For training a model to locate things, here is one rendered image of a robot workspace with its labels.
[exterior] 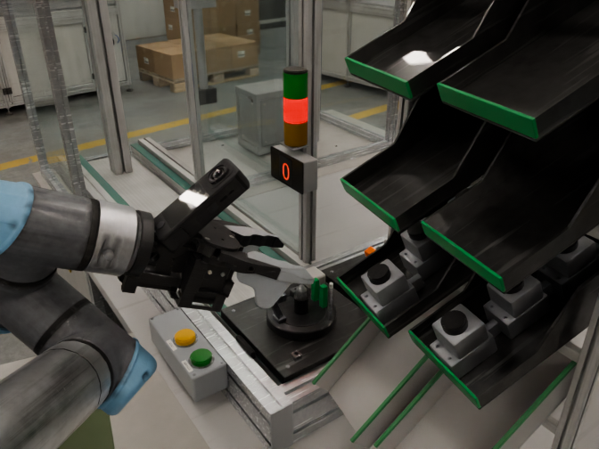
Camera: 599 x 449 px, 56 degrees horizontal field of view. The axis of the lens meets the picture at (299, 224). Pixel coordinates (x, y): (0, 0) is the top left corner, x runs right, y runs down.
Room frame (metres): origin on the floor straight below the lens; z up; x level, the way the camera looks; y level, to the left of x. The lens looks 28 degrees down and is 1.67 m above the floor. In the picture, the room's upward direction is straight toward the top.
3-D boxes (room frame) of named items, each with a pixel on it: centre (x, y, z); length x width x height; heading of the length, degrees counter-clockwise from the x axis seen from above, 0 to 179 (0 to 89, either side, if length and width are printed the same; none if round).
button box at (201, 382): (0.85, 0.22, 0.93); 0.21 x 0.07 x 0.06; 35
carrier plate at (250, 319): (0.90, 0.00, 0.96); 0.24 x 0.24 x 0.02; 35
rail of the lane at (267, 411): (1.04, 0.28, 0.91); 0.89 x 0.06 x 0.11; 35
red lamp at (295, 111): (1.13, 0.01, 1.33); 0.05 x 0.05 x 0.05
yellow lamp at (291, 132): (1.13, 0.01, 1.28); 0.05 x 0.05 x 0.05
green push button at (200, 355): (0.79, 0.18, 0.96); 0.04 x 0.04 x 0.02
